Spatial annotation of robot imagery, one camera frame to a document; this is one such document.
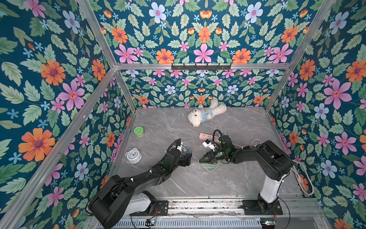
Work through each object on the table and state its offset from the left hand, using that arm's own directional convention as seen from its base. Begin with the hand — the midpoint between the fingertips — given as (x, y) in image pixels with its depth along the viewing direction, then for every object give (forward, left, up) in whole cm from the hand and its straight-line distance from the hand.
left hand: (188, 153), depth 87 cm
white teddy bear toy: (+29, -8, +2) cm, 30 cm away
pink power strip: (+13, -13, -4) cm, 19 cm away
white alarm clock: (+3, +35, -3) cm, 35 cm away
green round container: (+21, +34, -2) cm, 40 cm away
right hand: (-5, -9, +1) cm, 10 cm away
